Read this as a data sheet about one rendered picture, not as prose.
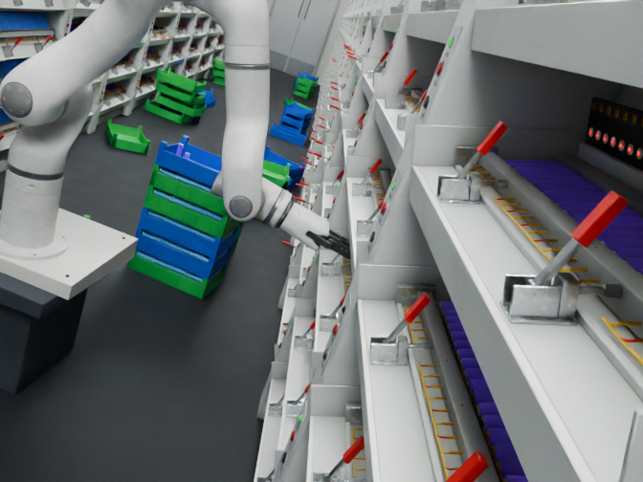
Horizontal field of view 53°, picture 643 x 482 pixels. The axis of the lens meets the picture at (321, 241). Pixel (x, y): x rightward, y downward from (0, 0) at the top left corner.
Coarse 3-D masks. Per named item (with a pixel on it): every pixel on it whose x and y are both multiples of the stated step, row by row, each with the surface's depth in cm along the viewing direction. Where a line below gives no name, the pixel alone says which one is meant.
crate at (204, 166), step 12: (156, 156) 216; (168, 156) 215; (192, 156) 234; (204, 156) 233; (216, 156) 232; (168, 168) 216; (180, 168) 215; (192, 168) 214; (204, 168) 213; (216, 168) 233; (204, 180) 214
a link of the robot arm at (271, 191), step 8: (216, 184) 133; (264, 184) 134; (272, 184) 136; (216, 192) 134; (264, 192) 133; (272, 192) 134; (264, 200) 133; (272, 200) 134; (264, 208) 134; (256, 216) 136; (264, 216) 135
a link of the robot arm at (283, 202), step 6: (282, 192) 136; (288, 192) 137; (282, 198) 135; (288, 198) 136; (276, 204) 134; (282, 204) 134; (288, 204) 136; (276, 210) 134; (282, 210) 134; (270, 216) 135; (276, 216) 135; (282, 216) 136; (264, 222) 137; (270, 222) 136; (276, 222) 135
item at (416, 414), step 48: (384, 288) 85; (432, 288) 83; (384, 336) 76; (432, 336) 71; (384, 384) 66; (432, 384) 66; (480, 384) 63; (384, 432) 58; (432, 432) 58; (480, 432) 55; (384, 480) 52; (432, 480) 52; (480, 480) 49
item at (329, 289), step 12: (324, 252) 156; (336, 252) 156; (324, 276) 141; (336, 276) 142; (348, 276) 142; (324, 288) 135; (336, 288) 136; (348, 288) 136; (324, 300) 129; (336, 300) 130; (324, 312) 124; (324, 336) 115; (324, 348) 111
